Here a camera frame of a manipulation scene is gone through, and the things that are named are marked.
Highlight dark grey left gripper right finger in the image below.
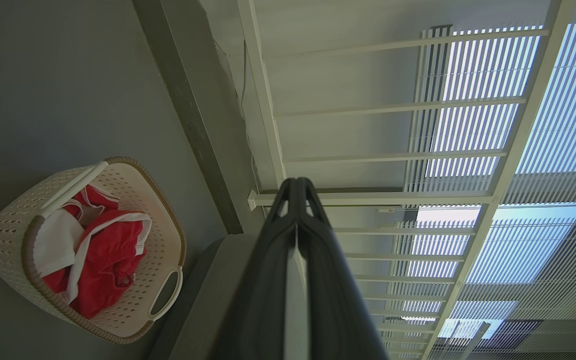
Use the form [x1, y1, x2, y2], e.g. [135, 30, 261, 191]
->
[296, 177, 388, 360]

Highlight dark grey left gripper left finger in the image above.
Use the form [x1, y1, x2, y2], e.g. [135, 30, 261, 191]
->
[210, 177, 298, 360]

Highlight red garment with white trim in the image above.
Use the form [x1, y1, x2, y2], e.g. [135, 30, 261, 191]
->
[42, 184, 153, 320]

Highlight cream perforated laundry basket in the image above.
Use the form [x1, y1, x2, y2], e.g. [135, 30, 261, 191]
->
[0, 156, 187, 345]

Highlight grey fabric sofa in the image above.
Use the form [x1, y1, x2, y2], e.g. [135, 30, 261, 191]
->
[147, 233, 310, 360]

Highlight dark grey skirting board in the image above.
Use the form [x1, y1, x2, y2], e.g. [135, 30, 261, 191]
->
[132, 0, 244, 235]

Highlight white window blinds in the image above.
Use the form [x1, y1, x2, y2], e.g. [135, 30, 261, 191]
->
[385, 20, 576, 360]

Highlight white slatted railing frame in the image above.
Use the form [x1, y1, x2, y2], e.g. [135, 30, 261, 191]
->
[236, 0, 576, 360]

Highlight thin white wall cable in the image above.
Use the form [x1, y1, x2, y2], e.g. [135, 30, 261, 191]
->
[239, 39, 262, 194]

